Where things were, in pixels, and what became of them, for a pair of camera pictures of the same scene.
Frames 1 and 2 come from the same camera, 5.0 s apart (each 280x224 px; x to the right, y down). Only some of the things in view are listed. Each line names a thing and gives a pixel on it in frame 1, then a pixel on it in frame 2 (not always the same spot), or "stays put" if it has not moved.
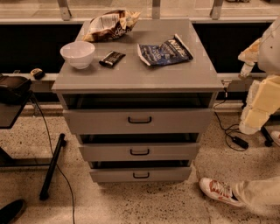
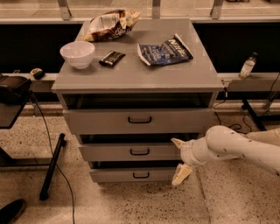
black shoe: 10,211 stays put
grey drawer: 136,152 stays put
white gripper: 269,55 → 187,155
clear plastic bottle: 246,70 stays put
